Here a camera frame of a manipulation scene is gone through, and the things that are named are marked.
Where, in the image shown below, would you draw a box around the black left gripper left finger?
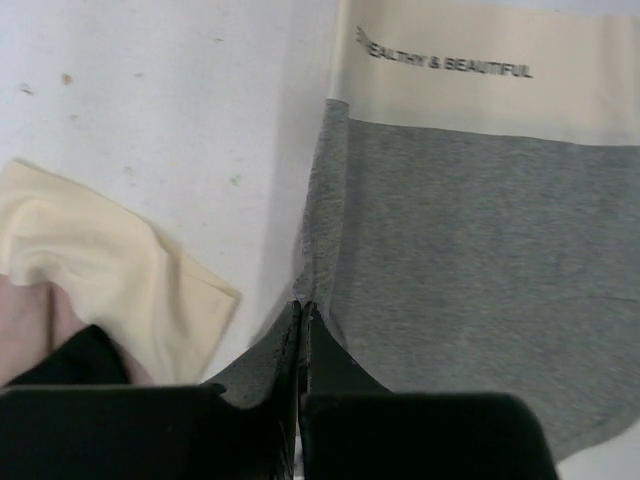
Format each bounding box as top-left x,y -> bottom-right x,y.
1,302 -> 301,479

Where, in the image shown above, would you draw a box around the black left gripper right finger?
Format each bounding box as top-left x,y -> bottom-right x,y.
299,303 -> 558,480

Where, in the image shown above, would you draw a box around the black underwear tan waistband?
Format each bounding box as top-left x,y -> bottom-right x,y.
5,325 -> 131,387

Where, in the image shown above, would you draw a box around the pink beige underwear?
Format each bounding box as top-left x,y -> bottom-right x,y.
1,161 -> 240,385

